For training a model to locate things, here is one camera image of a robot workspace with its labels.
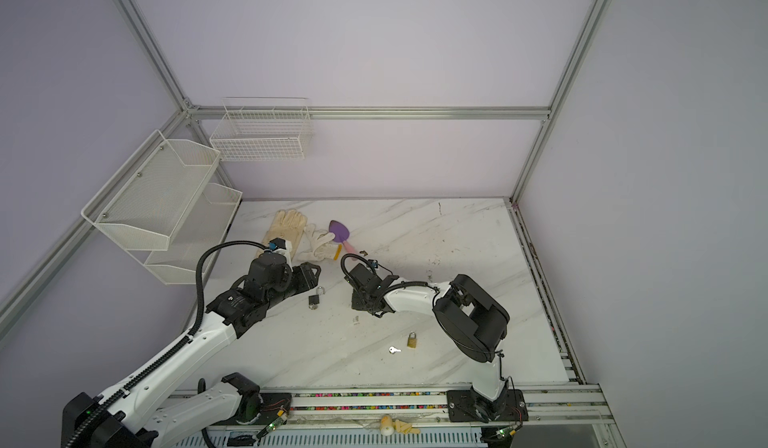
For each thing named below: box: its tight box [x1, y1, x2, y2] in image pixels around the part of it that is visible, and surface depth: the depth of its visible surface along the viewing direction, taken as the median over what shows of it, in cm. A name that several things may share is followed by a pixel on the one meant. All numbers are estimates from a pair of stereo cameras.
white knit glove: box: [297, 223, 338, 262], surface depth 107 cm
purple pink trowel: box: [328, 220, 356, 254], surface depth 112 cm
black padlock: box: [308, 286, 325, 310], surface depth 94 cm
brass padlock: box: [407, 331, 417, 349], surface depth 86 cm
